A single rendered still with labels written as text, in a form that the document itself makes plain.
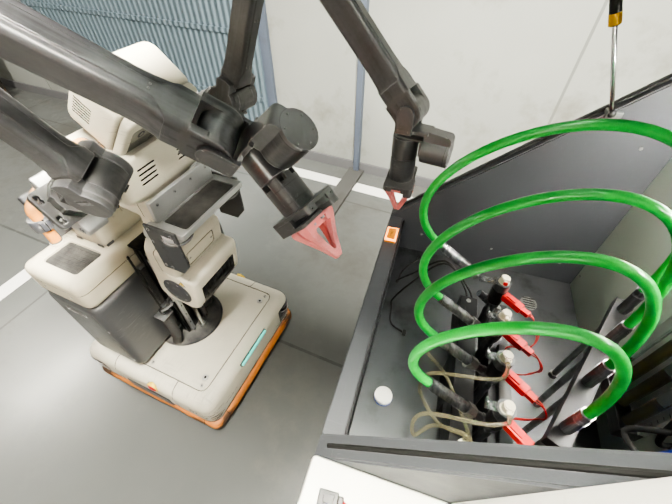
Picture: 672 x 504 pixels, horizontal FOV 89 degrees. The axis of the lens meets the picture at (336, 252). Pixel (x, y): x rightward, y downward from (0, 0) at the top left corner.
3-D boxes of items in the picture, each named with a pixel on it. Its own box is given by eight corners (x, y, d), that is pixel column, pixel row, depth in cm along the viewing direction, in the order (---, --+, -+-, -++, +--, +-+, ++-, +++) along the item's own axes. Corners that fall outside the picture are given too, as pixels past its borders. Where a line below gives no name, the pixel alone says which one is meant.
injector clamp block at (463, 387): (445, 328, 89) (460, 293, 78) (485, 339, 87) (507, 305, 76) (428, 476, 67) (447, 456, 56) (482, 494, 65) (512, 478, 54)
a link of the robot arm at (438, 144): (411, 93, 73) (397, 105, 67) (467, 103, 69) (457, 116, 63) (402, 147, 81) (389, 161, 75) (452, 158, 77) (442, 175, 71)
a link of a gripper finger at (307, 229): (336, 266, 51) (296, 217, 49) (311, 274, 57) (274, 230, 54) (359, 239, 55) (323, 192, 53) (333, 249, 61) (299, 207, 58)
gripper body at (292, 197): (312, 217, 47) (277, 173, 45) (278, 236, 55) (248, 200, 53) (338, 193, 51) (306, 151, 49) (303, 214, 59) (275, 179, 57)
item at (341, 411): (384, 251, 113) (390, 214, 102) (398, 254, 112) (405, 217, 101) (323, 455, 73) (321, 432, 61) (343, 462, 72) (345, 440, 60)
